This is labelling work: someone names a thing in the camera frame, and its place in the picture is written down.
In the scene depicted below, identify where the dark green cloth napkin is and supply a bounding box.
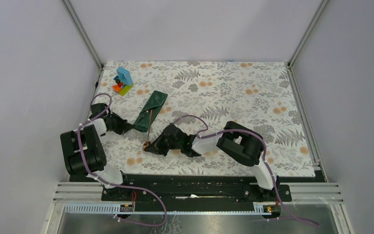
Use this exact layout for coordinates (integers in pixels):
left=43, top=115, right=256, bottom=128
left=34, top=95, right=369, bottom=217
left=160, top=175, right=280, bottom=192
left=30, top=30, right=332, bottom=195
left=133, top=91, right=168, bottom=133

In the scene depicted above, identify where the copper spoon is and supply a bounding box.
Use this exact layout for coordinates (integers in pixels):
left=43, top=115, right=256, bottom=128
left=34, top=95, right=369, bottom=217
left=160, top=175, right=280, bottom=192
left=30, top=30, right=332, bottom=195
left=142, top=109, right=153, bottom=151

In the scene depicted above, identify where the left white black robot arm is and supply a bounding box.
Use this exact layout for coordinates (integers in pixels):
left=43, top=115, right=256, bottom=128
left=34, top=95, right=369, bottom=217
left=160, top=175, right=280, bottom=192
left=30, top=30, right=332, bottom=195
left=60, top=103, right=134, bottom=200

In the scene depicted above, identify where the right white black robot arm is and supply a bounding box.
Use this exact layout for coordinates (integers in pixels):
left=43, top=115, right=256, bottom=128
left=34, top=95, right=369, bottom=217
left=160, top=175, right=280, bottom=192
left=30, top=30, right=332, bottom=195
left=143, top=121, right=279, bottom=201

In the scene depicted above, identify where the colourful toy brick build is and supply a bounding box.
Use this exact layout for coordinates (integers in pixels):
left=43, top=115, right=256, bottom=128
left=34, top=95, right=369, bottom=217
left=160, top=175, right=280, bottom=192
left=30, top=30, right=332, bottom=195
left=112, top=67, right=133, bottom=96

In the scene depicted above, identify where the floral patterned table mat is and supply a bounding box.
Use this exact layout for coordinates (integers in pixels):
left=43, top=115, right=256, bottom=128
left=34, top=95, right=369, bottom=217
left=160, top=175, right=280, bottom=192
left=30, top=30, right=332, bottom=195
left=96, top=61, right=315, bottom=177

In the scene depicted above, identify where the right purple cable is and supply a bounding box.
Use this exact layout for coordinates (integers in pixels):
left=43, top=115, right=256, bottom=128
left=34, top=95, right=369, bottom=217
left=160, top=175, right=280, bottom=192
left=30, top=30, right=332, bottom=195
left=172, top=115, right=320, bottom=228

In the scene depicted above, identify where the left aluminium frame post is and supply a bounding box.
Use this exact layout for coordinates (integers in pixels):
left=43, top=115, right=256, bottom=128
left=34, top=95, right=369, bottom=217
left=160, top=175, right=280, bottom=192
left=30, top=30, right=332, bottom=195
left=61, top=0, right=105, bottom=68

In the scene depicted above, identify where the aluminium frame post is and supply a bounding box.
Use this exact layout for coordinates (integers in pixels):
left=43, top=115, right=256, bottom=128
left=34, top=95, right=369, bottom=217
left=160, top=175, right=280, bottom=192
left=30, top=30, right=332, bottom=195
left=288, top=0, right=331, bottom=67
left=61, top=0, right=105, bottom=68

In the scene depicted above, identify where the aluminium rail left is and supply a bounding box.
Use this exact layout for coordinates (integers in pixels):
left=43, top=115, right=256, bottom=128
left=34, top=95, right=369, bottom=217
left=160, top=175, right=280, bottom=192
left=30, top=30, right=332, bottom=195
left=53, top=182, right=104, bottom=202

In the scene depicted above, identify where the aluminium rail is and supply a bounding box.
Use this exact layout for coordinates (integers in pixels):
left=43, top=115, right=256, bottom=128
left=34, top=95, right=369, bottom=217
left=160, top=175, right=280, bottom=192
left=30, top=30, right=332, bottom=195
left=53, top=182, right=104, bottom=202
left=287, top=182, right=344, bottom=204

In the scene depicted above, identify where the white slotted cable duct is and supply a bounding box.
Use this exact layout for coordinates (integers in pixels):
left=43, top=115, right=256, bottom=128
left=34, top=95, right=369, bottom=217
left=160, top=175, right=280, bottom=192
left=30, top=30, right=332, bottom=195
left=63, top=202, right=272, bottom=215

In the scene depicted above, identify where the right aluminium frame post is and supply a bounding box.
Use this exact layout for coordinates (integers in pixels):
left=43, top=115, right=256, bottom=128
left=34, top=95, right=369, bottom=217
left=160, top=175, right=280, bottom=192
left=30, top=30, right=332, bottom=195
left=288, top=0, right=331, bottom=67

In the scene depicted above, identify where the aluminium rail right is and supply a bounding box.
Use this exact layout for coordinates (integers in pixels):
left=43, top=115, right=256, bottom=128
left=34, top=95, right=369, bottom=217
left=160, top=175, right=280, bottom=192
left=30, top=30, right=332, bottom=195
left=287, top=182, right=344, bottom=204

